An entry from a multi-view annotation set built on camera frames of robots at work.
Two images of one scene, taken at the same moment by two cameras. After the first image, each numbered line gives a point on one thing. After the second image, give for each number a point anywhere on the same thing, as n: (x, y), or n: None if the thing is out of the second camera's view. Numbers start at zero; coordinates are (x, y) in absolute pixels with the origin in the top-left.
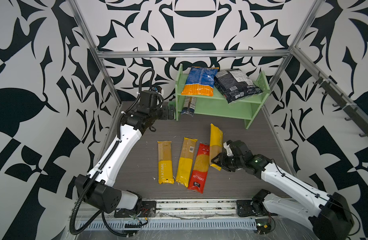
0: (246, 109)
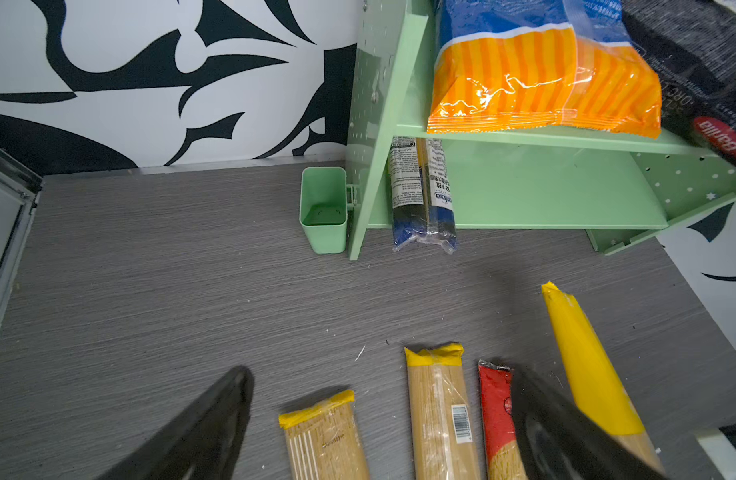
0: (622, 189)
